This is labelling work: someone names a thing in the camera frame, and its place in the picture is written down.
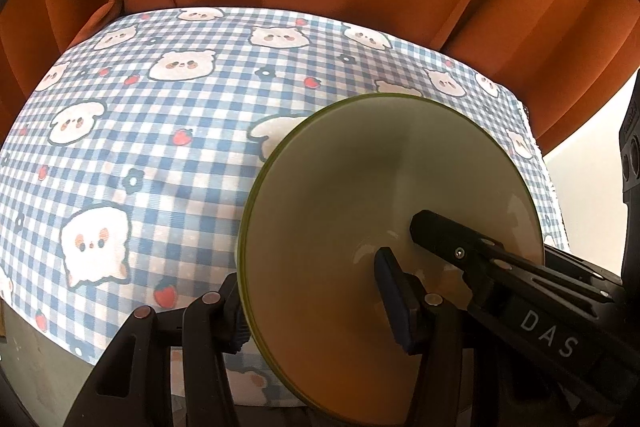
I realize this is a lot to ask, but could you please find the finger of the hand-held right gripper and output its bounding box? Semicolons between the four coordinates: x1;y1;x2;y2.
411;209;621;306
544;244;623;289

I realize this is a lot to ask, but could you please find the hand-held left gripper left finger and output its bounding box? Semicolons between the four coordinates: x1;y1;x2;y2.
62;272;251;427

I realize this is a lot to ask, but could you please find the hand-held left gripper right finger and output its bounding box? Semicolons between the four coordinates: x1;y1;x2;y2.
374;247;481;427

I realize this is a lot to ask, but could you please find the cream bowl green floral print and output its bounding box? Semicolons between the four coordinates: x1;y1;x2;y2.
236;207;416;427

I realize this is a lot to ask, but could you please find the cream bowl blue floral print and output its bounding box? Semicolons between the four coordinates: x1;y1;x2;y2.
239;93;545;425

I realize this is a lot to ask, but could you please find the blue checked bear print tablecloth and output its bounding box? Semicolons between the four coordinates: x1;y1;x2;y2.
0;6;568;408

